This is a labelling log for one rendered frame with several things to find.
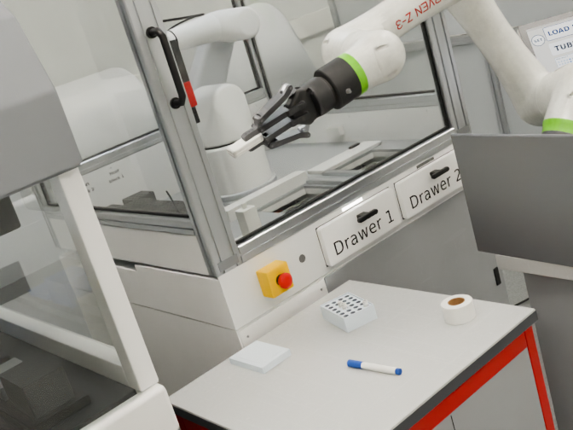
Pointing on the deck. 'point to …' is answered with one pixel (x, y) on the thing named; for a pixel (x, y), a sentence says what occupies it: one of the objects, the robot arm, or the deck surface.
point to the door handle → (170, 66)
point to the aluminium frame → (192, 185)
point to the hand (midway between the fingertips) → (245, 144)
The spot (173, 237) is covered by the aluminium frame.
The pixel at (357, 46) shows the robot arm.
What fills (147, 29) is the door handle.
